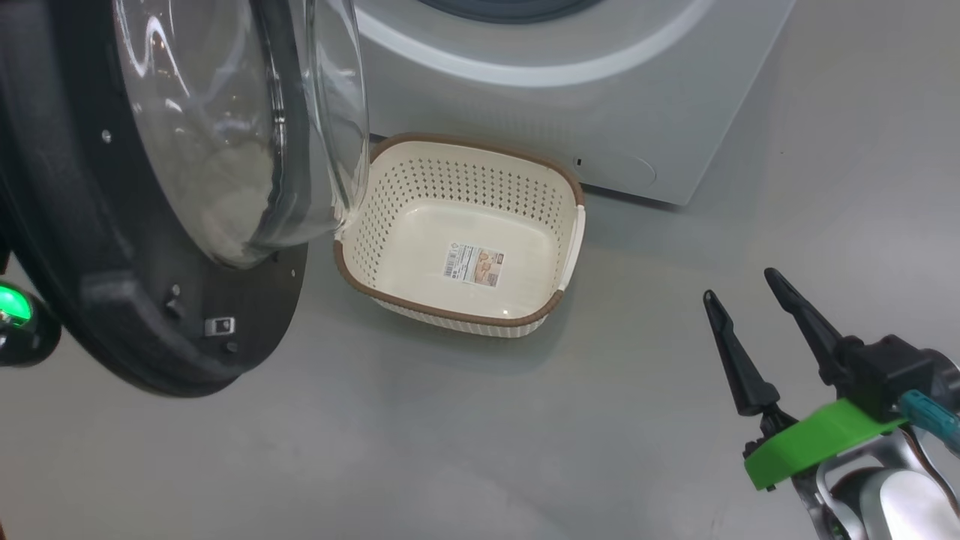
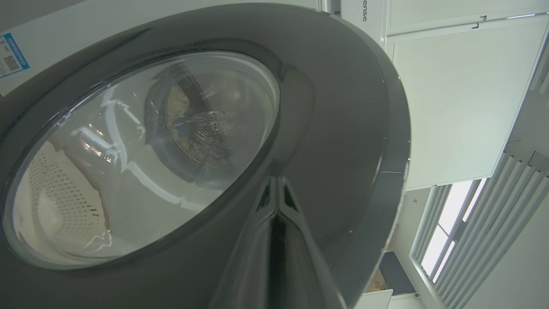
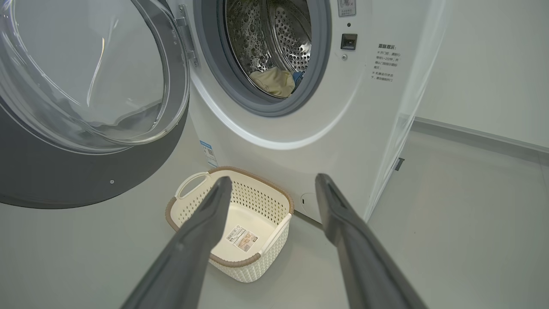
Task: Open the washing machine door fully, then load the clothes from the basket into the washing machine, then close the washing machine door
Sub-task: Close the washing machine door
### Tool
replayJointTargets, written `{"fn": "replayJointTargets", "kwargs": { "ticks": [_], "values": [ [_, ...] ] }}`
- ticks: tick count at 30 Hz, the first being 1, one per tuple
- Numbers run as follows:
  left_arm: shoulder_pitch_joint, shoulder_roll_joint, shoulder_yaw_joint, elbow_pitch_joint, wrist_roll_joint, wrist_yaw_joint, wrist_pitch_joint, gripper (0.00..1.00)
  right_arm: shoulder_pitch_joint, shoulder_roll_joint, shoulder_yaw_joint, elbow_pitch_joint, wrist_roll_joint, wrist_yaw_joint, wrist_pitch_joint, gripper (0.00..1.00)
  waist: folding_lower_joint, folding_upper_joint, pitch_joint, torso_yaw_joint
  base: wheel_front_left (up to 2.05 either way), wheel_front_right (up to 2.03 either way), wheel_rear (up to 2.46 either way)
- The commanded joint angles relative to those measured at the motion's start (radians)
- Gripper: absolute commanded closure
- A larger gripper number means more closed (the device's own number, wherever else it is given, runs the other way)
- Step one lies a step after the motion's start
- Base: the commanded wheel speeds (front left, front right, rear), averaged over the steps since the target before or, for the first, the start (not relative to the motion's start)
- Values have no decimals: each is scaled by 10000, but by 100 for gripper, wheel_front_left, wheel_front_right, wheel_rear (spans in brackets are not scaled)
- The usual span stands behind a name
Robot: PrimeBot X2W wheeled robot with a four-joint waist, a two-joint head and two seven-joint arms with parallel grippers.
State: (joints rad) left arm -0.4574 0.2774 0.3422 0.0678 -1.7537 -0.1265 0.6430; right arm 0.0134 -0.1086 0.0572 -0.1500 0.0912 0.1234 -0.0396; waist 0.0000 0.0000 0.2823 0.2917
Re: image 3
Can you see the perforated steel washer drum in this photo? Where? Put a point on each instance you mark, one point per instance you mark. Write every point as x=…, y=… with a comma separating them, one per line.
x=257, y=38

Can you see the grey warning sticker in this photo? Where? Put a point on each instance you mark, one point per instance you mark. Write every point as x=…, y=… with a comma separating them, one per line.
x=346, y=7

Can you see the cream garment with blue trim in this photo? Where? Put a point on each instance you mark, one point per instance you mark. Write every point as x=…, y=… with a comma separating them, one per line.
x=274, y=81

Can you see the black glass washing machine door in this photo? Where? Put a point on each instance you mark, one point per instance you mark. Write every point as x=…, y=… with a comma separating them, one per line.
x=64, y=180

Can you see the white barcode sticker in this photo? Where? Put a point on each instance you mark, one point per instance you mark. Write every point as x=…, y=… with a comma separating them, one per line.
x=242, y=239

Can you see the blue white energy label sticker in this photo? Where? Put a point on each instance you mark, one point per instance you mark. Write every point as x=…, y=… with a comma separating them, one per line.
x=209, y=153

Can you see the small black rear clip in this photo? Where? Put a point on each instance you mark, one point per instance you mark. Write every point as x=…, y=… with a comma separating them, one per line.
x=399, y=164

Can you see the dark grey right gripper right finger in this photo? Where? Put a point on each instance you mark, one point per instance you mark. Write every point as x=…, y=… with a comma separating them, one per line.
x=364, y=266

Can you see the grey rubber door seal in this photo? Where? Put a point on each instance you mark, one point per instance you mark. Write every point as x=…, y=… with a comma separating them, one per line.
x=212, y=64

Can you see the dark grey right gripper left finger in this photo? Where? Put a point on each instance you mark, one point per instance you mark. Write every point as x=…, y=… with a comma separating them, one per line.
x=188, y=257

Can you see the cream perforated laundry basket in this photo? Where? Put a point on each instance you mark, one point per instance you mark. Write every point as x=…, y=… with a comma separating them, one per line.
x=253, y=270

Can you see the white front-load washing machine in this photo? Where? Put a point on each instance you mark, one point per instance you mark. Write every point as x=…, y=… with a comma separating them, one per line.
x=343, y=128

